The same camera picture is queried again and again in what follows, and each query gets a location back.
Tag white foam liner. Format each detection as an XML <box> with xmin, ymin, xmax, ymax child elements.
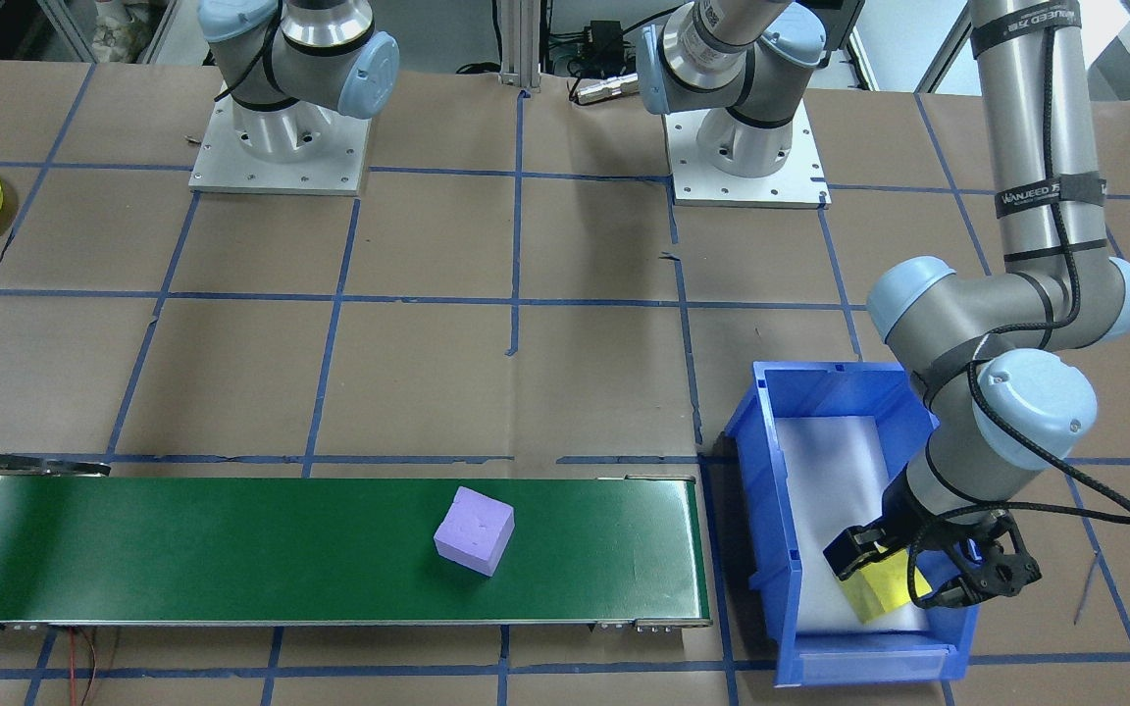
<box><xmin>776</xmin><ymin>414</ymin><xmax>931</xmax><ymax>633</ymax></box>

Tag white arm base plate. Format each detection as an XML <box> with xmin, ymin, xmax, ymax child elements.
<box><xmin>665</xmin><ymin>98</ymin><xmax>831</xmax><ymax>209</ymax></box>
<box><xmin>188</xmin><ymin>83</ymin><xmax>372</xmax><ymax>197</ymax></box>

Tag black braided cable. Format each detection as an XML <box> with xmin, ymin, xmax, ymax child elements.
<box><xmin>913</xmin><ymin>25</ymin><xmax>1130</xmax><ymax>589</ymax></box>
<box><xmin>215</xmin><ymin>29</ymin><xmax>282</xmax><ymax>111</ymax></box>

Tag red wires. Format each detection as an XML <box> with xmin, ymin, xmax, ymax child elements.
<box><xmin>68</xmin><ymin>628</ymin><xmax>123</xmax><ymax>706</ymax></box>

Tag silver cylindrical connector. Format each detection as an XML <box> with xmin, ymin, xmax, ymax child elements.
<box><xmin>573</xmin><ymin>76</ymin><xmax>641</xmax><ymax>105</ymax></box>

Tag yellow foam block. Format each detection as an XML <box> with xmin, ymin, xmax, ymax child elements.
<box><xmin>838</xmin><ymin>554</ymin><xmax>934</xmax><ymax>626</ymax></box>

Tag green conveyor belt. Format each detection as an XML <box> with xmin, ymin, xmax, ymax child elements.
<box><xmin>0</xmin><ymin>451</ymin><xmax>715</xmax><ymax>633</ymax></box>

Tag aluminium profile post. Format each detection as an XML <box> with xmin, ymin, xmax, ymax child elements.
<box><xmin>498</xmin><ymin>0</ymin><xmax>543</xmax><ymax>91</ymax></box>

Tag purple foam block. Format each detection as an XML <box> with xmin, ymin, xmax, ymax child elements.
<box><xmin>433</xmin><ymin>486</ymin><xmax>517</xmax><ymax>578</ymax></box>

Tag blue plastic bin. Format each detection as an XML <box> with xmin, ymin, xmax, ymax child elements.
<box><xmin>724</xmin><ymin>360</ymin><xmax>980</xmax><ymax>687</ymax></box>

